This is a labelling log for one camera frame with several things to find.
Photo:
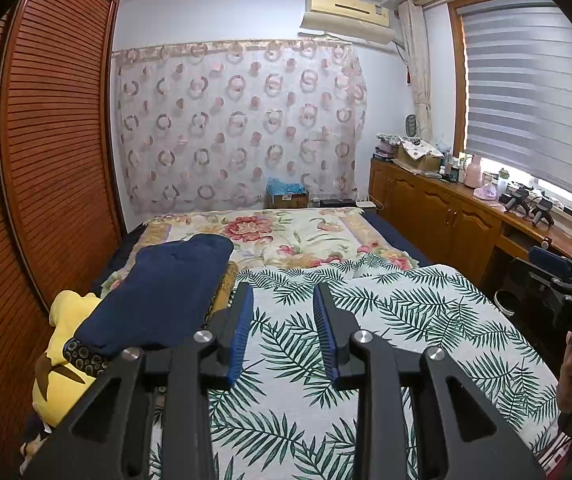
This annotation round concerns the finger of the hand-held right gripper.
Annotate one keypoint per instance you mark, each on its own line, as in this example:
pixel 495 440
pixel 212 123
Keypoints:
pixel 558 262
pixel 533 280

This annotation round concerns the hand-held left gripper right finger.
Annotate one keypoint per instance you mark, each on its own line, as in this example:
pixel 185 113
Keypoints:
pixel 326 335

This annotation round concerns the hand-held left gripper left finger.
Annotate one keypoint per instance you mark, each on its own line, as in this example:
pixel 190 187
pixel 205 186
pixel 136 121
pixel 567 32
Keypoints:
pixel 241 335

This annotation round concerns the navy blue printed t-shirt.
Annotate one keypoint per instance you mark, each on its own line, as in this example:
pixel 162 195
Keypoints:
pixel 166 290

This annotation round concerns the round metal bin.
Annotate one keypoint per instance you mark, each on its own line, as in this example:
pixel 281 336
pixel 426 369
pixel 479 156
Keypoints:
pixel 508 304

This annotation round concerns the spare black hand-held gripper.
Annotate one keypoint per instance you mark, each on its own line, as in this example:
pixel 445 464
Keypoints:
pixel 514 199
pixel 540 211

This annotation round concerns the palm leaf blanket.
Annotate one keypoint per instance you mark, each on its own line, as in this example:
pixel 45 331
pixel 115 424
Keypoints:
pixel 415 310

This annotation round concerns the navy bed sheet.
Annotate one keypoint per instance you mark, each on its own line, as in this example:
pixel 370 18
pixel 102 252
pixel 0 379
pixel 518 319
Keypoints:
pixel 395 237

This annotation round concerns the long wooden cabinet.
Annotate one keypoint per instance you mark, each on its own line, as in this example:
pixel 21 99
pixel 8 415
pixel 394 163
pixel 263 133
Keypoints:
pixel 435 210

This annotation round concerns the pink bottle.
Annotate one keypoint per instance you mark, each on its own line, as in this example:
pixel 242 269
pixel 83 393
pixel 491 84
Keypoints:
pixel 474 172

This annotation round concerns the flat black box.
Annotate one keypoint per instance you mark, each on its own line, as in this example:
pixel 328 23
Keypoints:
pixel 337 203

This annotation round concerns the red white striped cloth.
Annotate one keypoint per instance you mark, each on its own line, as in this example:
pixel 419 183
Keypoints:
pixel 555 455

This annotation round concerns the cluster of small bottles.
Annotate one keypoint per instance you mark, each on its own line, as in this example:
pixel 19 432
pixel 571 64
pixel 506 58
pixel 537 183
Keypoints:
pixel 453 166

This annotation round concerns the cardboard box with blue bags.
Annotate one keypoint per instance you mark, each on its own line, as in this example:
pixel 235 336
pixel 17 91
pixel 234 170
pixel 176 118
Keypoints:
pixel 288 195

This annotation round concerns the black circle-patterned folded garment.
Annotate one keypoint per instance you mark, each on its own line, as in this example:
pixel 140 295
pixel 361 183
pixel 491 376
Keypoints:
pixel 83 358

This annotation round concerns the open cardboard box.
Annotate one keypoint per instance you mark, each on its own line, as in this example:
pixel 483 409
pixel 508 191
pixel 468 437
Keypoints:
pixel 418 157

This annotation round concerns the grey striped window blind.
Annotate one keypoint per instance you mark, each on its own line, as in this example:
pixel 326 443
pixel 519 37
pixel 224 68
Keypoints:
pixel 530 95

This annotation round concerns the yellow plush toy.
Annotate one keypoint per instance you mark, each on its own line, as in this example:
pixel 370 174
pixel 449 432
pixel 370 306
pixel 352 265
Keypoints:
pixel 61 390

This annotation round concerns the small grey round fan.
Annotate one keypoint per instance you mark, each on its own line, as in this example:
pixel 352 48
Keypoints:
pixel 411 127

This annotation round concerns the patterned cloth pile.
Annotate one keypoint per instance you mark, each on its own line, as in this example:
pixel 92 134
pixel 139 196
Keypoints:
pixel 390 145

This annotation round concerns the sheer circle-patterned curtain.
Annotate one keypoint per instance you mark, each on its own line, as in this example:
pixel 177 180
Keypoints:
pixel 236 125

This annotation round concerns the pastel floral cloth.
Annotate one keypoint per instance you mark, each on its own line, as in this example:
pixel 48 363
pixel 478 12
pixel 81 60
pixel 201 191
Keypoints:
pixel 32 455

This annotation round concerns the beige window curtain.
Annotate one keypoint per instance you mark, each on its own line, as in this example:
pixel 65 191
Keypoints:
pixel 418 65

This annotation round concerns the wooden louvered wardrobe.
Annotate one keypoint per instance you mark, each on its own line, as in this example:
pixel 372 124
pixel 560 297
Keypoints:
pixel 46 150

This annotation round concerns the cream wall air conditioner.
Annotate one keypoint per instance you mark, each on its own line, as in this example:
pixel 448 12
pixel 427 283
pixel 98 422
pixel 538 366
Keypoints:
pixel 345 15

